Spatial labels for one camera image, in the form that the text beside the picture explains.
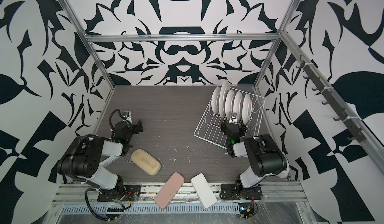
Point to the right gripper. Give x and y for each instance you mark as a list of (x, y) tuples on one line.
[(232, 124)]

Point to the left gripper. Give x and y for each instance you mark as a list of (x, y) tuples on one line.
[(137, 126)]

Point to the orange sunburst pattern plate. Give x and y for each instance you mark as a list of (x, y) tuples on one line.
[(222, 98)]

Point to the colourful squiggle pattern plate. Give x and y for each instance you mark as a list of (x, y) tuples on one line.
[(215, 100)]

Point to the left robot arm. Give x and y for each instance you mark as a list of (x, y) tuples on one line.
[(82, 160)]

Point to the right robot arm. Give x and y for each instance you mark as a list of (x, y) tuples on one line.
[(264, 156)]

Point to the white plate in rack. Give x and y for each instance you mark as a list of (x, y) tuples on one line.
[(247, 109), (238, 105)]

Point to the beige glasses case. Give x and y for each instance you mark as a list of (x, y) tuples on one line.
[(146, 162)]

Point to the white glasses case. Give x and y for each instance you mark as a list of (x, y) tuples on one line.
[(203, 191)]

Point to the pink glasses case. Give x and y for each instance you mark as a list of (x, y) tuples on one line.
[(169, 190)]

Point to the small circuit board with LED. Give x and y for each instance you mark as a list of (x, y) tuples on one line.
[(247, 212)]

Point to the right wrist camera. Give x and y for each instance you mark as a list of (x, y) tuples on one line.
[(233, 118)]

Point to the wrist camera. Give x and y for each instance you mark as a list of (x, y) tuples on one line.
[(126, 117), (233, 118)]

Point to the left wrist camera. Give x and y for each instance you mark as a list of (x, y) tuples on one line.
[(126, 117)]

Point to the white wire dish rack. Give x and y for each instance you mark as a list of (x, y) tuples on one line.
[(209, 127)]

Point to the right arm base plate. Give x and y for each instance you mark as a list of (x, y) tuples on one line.
[(234, 192)]

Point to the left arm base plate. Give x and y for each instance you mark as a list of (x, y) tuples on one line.
[(129, 193)]

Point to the white slotted cable duct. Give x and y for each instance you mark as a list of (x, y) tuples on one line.
[(178, 208)]

